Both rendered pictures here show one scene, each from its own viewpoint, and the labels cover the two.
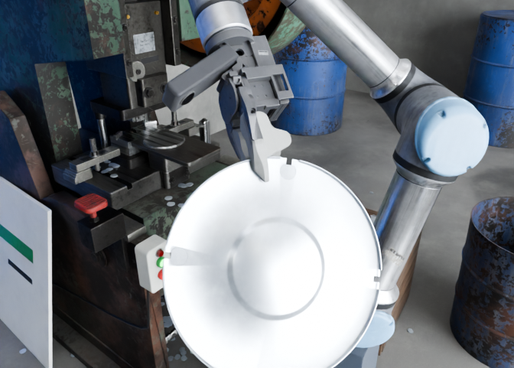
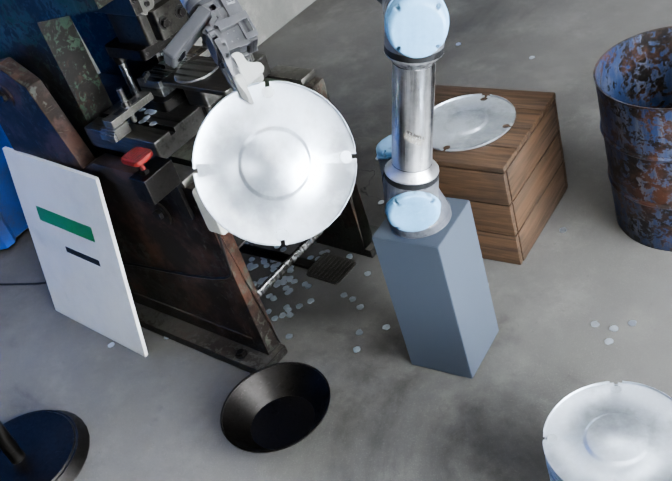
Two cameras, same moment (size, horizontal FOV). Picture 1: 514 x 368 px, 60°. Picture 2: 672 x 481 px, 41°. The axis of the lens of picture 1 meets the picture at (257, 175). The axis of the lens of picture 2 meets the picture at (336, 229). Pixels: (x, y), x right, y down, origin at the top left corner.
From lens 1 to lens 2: 104 cm
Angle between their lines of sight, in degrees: 13
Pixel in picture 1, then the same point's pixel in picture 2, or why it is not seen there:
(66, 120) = (85, 73)
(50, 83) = (57, 38)
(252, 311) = (263, 197)
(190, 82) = (179, 45)
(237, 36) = not seen: outside the picture
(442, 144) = (406, 33)
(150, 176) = (191, 114)
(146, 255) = not seen: hidden behind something
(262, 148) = (241, 80)
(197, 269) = (218, 176)
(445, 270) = not seen: hidden behind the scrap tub
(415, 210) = (413, 91)
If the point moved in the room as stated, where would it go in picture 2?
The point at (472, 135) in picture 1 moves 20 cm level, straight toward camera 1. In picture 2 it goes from (429, 18) to (384, 76)
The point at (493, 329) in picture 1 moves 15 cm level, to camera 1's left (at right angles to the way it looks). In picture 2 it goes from (643, 201) to (587, 213)
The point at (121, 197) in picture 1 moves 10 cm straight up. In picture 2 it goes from (167, 144) to (152, 111)
